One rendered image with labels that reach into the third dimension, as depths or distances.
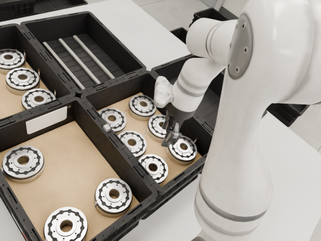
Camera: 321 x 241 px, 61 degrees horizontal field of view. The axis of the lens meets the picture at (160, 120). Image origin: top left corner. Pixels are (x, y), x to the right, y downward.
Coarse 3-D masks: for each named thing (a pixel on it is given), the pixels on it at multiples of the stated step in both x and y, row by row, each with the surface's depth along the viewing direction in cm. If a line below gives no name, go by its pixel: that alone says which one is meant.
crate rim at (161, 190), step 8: (144, 72) 102; (120, 80) 95; (128, 80) 97; (96, 88) 90; (104, 88) 91; (88, 96) 87; (88, 104) 85; (96, 112) 84; (104, 120) 82; (200, 120) 94; (112, 136) 80; (120, 144) 79; (128, 152) 78; (136, 160) 77; (200, 160) 83; (144, 168) 76; (192, 168) 81; (176, 176) 77; (184, 176) 79; (152, 184) 74; (168, 184) 75; (160, 192) 74
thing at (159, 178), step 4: (144, 156) 87; (148, 156) 87; (152, 156) 88; (156, 156) 88; (140, 160) 85; (144, 160) 86; (148, 160) 86; (152, 160) 87; (156, 160) 87; (160, 160) 88; (144, 164) 85; (160, 164) 87; (164, 164) 87; (160, 168) 86; (164, 168) 86; (160, 172) 85; (164, 172) 85; (152, 176) 83; (156, 176) 83; (160, 176) 84; (164, 176) 84; (156, 180) 83; (160, 180) 83
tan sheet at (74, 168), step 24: (24, 144) 81; (48, 144) 83; (72, 144) 86; (48, 168) 79; (72, 168) 81; (96, 168) 83; (24, 192) 73; (48, 192) 75; (72, 192) 76; (48, 216) 71; (96, 216) 74; (120, 216) 76
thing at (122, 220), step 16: (32, 112) 77; (0, 128) 71; (112, 144) 78; (128, 160) 76; (0, 176) 64; (144, 176) 75; (16, 208) 62; (144, 208) 71; (32, 224) 60; (112, 224) 64; (32, 240) 59; (96, 240) 61
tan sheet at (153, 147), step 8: (112, 104) 101; (120, 104) 102; (128, 112) 101; (128, 120) 98; (136, 120) 99; (128, 128) 96; (136, 128) 97; (144, 128) 98; (144, 136) 96; (128, 144) 92; (152, 144) 95; (160, 144) 96; (152, 152) 93; (160, 152) 94; (168, 160) 92; (168, 168) 90; (176, 168) 91; (184, 168) 92; (168, 176) 88
